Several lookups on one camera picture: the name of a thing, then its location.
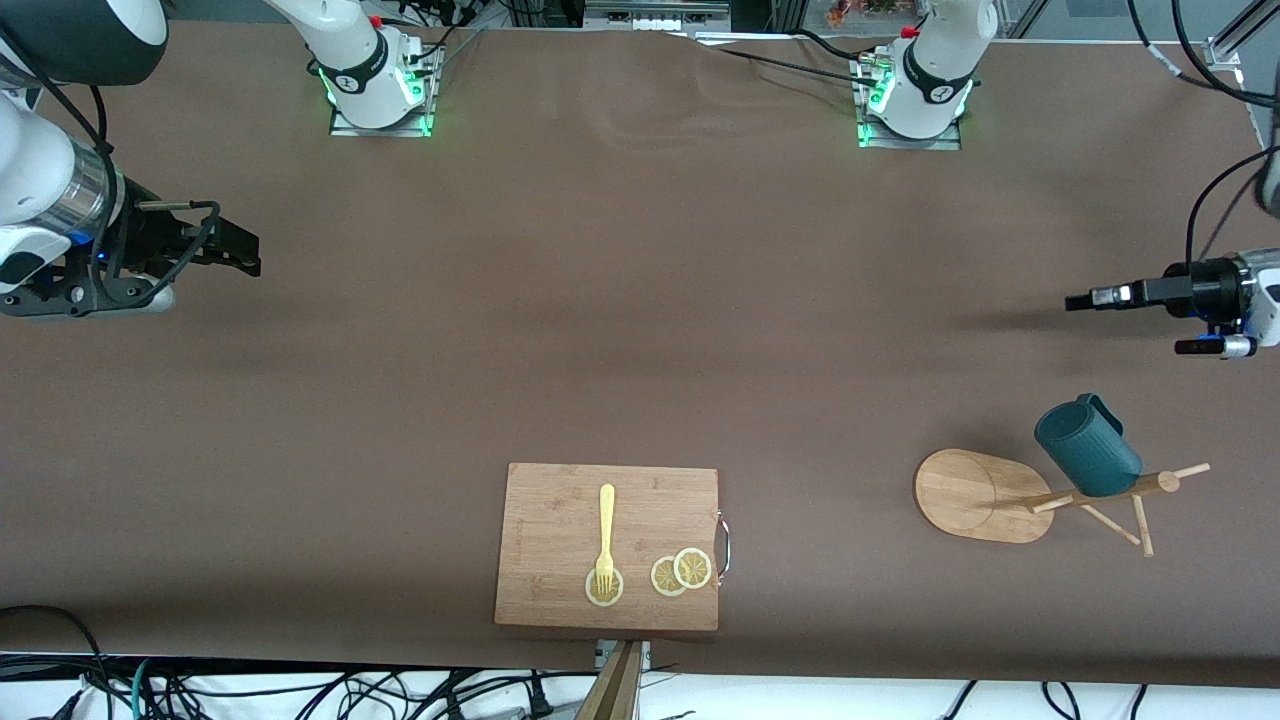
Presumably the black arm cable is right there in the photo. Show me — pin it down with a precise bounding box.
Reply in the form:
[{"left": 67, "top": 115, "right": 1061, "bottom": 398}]
[
  {"left": 1125, "top": 0, "right": 1280, "bottom": 269},
  {"left": 0, "top": 25, "right": 223, "bottom": 306}
]

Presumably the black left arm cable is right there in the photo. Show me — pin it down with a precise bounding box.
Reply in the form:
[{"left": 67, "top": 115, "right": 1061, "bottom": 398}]
[{"left": 1125, "top": 0, "right": 1280, "bottom": 269}]

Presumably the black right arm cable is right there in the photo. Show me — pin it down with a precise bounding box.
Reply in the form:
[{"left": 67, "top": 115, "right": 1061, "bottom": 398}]
[{"left": 0, "top": 25, "right": 223, "bottom": 306}]

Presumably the bamboo cutting board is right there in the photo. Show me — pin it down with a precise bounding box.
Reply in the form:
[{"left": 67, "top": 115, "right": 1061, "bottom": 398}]
[{"left": 494, "top": 462, "right": 721, "bottom": 632}]

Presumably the wooden mug rack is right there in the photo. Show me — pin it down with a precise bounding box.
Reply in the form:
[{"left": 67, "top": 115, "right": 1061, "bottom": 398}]
[{"left": 913, "top": 447, "right": 1212, "bottom": 558}]

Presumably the teal floor cable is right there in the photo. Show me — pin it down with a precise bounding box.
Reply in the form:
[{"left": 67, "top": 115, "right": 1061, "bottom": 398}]
[{"left": 128, "top": 657, "right": 163, "bottom": 720}]

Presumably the black floor cable loop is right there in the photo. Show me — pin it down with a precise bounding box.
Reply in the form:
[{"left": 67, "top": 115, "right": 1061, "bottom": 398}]
[{"left": 0, "top": 604, "right": 116, "bottom": 720}]

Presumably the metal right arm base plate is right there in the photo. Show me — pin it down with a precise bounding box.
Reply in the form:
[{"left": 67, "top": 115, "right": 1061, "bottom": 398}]
[{"left": 328, "top": 38, "right": 443, "bottom": 138}]

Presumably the black table cable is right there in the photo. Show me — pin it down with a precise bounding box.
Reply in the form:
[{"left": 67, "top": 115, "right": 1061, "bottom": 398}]
[{"left": 700, "top": 28, "right": 886, "bottom": 89}]

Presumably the grey power strip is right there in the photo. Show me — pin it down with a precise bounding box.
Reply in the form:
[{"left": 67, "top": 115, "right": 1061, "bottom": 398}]
[{"left": 585, "top": 0, "right": 733, "bottom": 33}]

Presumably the aluminium frame profile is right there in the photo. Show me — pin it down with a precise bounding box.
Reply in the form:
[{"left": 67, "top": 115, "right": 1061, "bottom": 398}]
[{"left": 1203, "top": 0, "right": 1280, "bottom": 71}]

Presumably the yellow plastic fork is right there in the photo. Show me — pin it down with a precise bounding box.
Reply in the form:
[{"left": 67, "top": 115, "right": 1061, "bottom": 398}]
[{"left": 595, "top": 484, "right": 618, "bottom": 597}]

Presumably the teal mug yellow inside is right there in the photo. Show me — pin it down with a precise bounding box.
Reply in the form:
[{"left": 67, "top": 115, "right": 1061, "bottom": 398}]
[{"left": 1034, "top": 393, "right": 1144, "bottom": 499}]

